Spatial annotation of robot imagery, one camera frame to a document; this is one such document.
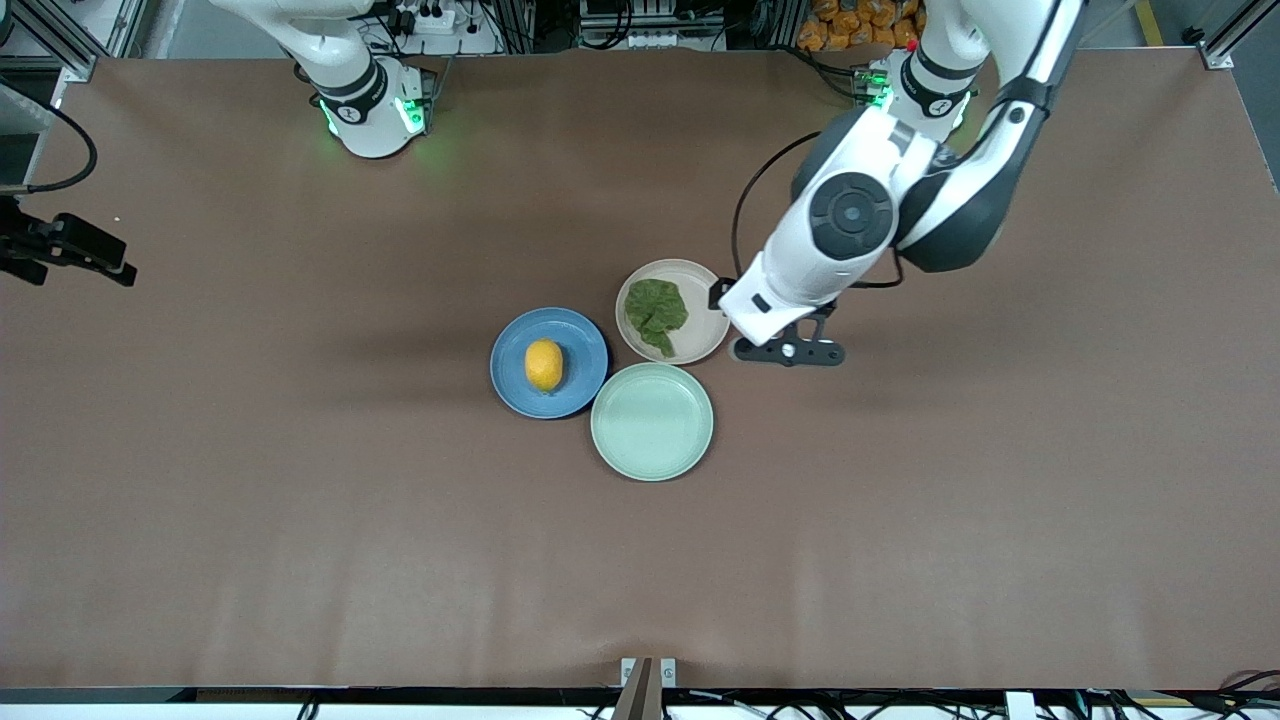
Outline grey equipment rack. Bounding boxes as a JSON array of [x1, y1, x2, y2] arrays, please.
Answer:
[[580, 0, 731, 51]]

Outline white power strip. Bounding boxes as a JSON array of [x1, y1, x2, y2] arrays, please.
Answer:
[[395, 0, 459, 36]]

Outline beige plate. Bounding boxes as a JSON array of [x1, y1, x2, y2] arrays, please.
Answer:
[[614, 258, 733, 366]]

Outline blue plate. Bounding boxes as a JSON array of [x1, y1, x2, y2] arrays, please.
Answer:
[[489, 306, 610, 420]]

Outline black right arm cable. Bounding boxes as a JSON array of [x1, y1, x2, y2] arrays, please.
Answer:
[[25, 100, 99, 194]]

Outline aluminium frame profile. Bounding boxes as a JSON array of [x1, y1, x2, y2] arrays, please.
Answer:
[[0, 0, 101, 81], [1198, 0, 1280, 69]]

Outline yellow lemon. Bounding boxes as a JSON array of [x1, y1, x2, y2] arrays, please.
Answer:
[[524, 339, 565, 395]]

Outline green lettuce leaf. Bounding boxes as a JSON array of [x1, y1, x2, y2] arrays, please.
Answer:
[[624, 278, 690, 359]]

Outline orange snack bags pile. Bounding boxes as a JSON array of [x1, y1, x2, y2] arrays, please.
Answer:
[[797, 0, 926, 53]]

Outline small metal bracket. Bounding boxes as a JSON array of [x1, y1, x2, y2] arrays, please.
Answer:
[[620, 657, 678, 689]]

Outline pale green plate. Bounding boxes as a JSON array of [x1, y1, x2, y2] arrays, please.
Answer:
[[590, 361, 715, 483]]

